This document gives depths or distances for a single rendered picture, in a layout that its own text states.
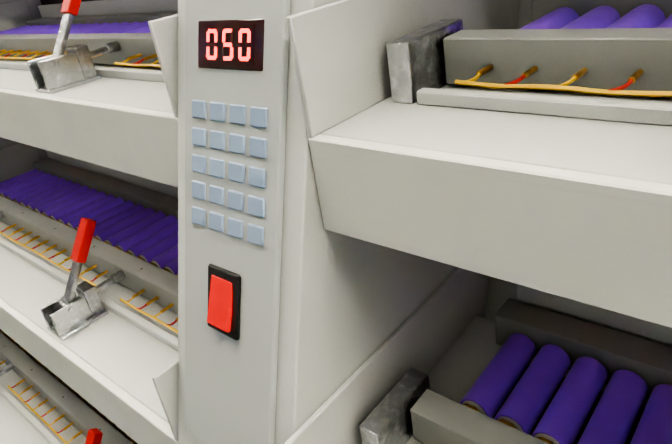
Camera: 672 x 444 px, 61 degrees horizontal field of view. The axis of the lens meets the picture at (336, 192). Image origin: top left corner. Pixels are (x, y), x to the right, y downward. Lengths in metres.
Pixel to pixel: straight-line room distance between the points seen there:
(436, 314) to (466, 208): 0.17
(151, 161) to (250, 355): 0.13
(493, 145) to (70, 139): 0.32
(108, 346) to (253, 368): 0.21
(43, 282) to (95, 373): 0.17
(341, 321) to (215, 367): 0.07
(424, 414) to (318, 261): 0.11
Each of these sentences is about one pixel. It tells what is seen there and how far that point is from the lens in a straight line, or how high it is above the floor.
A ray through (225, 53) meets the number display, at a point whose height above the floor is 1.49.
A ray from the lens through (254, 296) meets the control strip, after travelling 0.28.
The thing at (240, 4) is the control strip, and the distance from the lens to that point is 0.27.
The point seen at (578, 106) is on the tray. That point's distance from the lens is 0.23.
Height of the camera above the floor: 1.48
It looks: 12 degrees down
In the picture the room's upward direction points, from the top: 3 degrees clockwise
